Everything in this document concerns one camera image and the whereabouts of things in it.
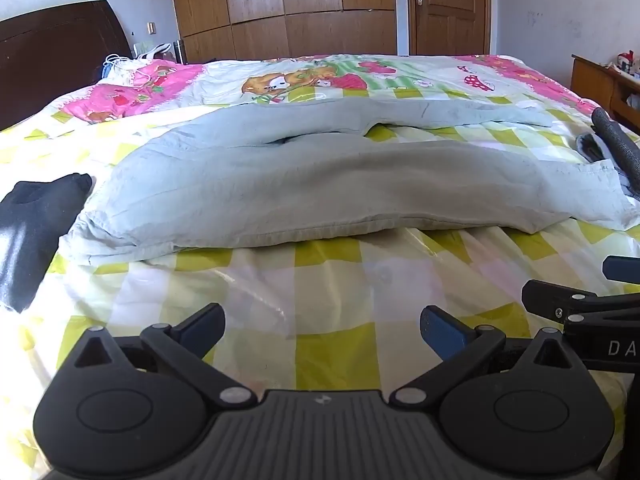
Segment dark wooden headboard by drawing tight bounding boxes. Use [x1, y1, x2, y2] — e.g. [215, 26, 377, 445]
[0, 0, 133, 131]

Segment folded blue jeans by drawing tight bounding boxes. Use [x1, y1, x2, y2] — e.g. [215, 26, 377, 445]
[575, 131, 632, 192]

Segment brown wooden wardrobe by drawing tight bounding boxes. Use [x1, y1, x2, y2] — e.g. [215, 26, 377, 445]
[167, 0, 398, 64]

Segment brown wooden desk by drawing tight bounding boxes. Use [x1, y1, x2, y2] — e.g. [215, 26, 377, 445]
[571, 54, 640, 134]

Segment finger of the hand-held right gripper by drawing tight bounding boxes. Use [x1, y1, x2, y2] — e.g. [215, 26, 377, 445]
[602, 256, 640, 284]
[521, 280, 640, 322]

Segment brown wooden door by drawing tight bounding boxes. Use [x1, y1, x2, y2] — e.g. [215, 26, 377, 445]
[405, 0, 493, 57]

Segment printed checked blanket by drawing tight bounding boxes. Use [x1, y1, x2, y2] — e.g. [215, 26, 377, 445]
[0, 52, 640, 468]

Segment black cloth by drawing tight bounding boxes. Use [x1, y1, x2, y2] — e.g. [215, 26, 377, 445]
[0, 172, 96, 313]

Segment dark grey checked folded pants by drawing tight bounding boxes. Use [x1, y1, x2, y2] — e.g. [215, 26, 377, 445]
[591, 107, 640, 188]

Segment white cable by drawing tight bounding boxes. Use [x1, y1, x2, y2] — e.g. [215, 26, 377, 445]
[102, 54, 147, 81]

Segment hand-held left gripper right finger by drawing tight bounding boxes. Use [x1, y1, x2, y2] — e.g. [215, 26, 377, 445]
[390, 305, 588, 408]

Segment light grey pants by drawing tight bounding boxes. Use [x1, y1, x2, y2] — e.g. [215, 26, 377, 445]
[59, 95, 640, 266]

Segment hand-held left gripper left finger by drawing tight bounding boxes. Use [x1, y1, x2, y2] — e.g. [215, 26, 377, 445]
[60, 302, 258, 408]

